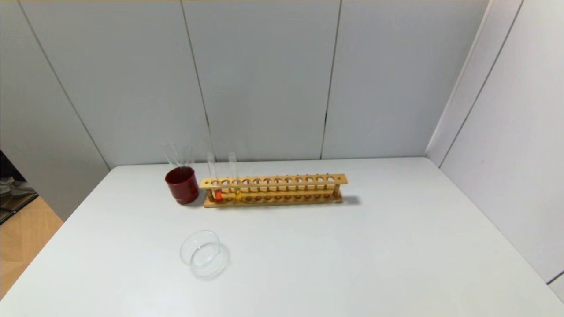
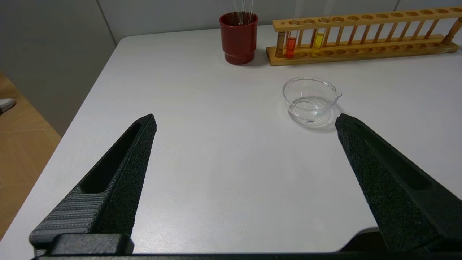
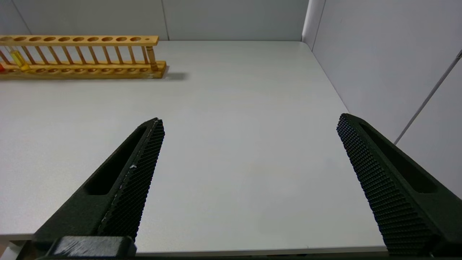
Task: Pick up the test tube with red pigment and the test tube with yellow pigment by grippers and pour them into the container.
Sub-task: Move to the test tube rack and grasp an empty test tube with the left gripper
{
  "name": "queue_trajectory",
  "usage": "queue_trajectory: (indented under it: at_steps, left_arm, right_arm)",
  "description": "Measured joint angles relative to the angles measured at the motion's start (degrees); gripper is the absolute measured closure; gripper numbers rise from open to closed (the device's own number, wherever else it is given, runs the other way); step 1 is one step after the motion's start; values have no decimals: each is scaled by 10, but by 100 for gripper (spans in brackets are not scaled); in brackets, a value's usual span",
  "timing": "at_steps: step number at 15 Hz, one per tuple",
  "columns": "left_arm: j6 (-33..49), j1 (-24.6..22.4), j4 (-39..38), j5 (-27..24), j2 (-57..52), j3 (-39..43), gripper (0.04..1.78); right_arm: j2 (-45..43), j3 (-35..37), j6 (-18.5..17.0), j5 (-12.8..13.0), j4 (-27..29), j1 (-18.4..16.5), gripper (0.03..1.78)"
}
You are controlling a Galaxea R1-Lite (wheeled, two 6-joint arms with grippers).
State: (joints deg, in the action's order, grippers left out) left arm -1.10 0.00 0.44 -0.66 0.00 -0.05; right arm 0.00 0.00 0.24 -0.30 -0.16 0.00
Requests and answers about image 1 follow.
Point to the test tube with yellow pigment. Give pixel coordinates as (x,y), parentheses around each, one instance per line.
(237,193)

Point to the test tube with red pigment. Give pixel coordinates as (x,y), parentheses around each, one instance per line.
(217,194)

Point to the wooden test tube rack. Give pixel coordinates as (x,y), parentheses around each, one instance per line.
(273,181)

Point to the empty glass test tube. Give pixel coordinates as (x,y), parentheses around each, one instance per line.
(178,156)
(168,157)
(189,156)

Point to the dark red cup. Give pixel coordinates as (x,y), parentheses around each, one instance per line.
(183,187)

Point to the clear glass beaker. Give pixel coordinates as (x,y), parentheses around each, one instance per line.
(203,255)

